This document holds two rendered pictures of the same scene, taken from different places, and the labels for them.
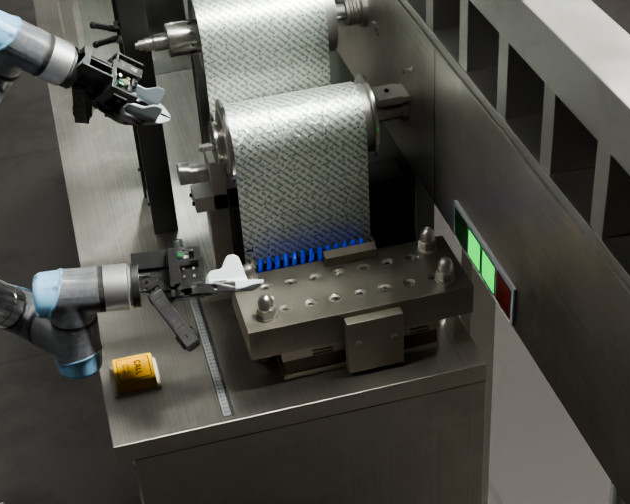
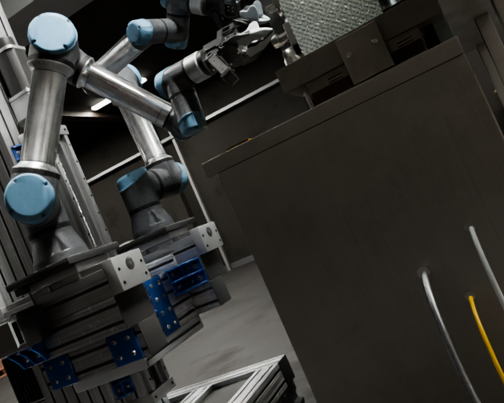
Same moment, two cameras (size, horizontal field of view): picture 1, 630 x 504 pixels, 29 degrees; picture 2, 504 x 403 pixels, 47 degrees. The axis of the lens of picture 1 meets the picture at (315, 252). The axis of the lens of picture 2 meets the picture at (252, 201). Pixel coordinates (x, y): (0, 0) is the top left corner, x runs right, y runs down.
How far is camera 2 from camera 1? 1.71 m
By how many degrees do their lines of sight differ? 50
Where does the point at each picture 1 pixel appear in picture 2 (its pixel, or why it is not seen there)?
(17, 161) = not seen: hidden behind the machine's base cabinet
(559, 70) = not seen: outside the picture
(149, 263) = (211, 45)
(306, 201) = (334, 14)
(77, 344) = (178, 104)
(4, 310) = (156, 107)
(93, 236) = not seen: hidden behind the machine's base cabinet
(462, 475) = (490, 161)
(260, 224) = (310, 40)
